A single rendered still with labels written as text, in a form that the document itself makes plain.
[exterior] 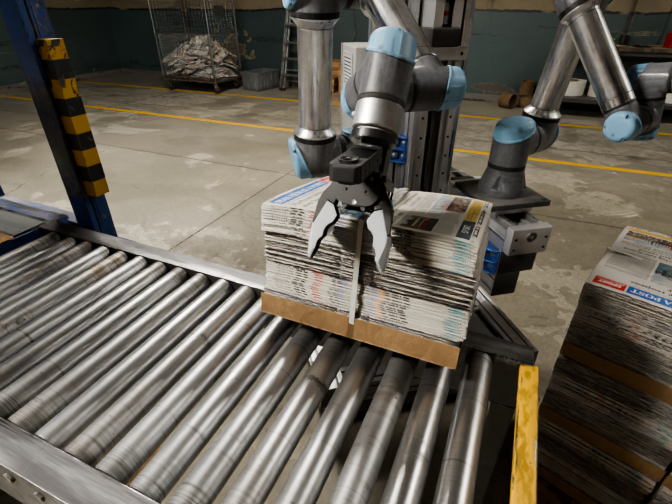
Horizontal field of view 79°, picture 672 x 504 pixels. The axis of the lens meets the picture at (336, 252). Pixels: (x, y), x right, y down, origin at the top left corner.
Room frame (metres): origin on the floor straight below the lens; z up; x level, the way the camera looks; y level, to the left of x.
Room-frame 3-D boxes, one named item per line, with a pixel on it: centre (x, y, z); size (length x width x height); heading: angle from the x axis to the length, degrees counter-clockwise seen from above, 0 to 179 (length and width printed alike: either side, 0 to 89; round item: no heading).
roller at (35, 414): (0.61, 0.41, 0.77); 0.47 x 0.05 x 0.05; 156
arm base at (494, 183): (1.29, -0.56, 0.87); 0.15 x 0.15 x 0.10
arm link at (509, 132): (1.29, -0.56, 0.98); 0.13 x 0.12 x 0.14; 129
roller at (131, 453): (0.53, 0.24, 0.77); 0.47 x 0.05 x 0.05; 156
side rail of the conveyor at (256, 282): (0.82, 0.25, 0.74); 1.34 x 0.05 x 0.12; 66
